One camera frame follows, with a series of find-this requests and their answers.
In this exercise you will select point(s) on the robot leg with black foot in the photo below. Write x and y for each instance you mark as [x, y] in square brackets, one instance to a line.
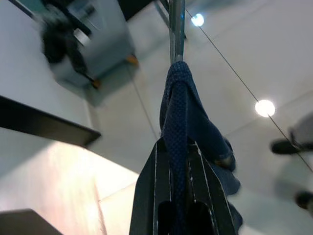
[283, 147]

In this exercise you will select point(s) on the black door frame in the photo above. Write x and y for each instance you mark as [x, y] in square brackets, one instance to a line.
[49, 122]

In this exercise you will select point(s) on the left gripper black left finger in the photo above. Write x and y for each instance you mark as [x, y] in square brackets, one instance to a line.
[149, 191]

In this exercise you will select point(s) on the grey footstool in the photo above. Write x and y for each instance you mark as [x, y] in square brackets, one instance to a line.
[105, 44]

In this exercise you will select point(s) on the dark grey hanger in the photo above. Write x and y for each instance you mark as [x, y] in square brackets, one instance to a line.
[174, 36]

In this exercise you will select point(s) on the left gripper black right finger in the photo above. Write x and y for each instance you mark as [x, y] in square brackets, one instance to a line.
[207, 195]

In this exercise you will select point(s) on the navy blue garment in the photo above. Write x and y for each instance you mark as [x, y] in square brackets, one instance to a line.
[176, 110]

